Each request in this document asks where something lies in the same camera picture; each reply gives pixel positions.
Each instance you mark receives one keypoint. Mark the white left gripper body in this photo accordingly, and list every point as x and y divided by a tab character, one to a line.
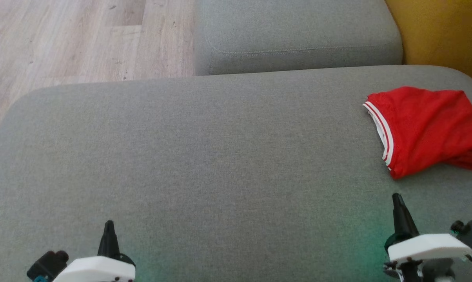
97	270

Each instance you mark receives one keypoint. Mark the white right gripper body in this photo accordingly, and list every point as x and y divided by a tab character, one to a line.
428	246

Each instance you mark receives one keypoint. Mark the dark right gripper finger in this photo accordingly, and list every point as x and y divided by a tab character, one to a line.
402	221

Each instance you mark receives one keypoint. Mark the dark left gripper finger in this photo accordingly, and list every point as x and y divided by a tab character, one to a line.
109	243

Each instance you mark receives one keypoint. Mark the red mesh jersey with lettering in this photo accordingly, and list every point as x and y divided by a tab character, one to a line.
428	125

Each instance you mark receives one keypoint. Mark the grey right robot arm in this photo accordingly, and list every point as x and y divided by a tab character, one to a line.
436	271

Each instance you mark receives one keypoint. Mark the large grey sofa seat cushion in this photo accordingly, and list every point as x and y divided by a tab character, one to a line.
220	176

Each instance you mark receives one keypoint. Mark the mustard yellow cushion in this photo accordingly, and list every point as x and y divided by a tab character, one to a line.
447	35

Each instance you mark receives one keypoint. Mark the small grey sofa cushion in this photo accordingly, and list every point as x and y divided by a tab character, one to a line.
298	31

